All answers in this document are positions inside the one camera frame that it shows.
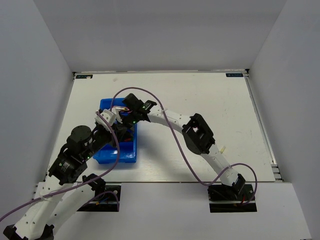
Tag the table corner label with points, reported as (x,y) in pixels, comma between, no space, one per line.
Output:
(84,76)
(234,75)

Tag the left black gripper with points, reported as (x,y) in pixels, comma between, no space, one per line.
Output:
(113,139)

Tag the left table corner label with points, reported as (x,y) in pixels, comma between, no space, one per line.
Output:
(84,76)

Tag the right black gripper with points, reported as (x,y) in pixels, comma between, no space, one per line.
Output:
(128,133)

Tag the right table corner label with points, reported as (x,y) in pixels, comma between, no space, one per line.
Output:
(234,75)

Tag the blue compartment tray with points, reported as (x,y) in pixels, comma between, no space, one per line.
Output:
(127,145)

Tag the pink cap crayon tube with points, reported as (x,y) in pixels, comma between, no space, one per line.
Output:
(121,108)

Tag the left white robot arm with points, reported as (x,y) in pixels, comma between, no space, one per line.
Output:
(66,189)

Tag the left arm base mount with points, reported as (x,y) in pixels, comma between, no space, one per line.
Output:
(108,202)

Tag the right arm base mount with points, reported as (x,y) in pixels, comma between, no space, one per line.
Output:
(222,200)

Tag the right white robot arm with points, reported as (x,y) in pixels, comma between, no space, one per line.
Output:
(198,137)

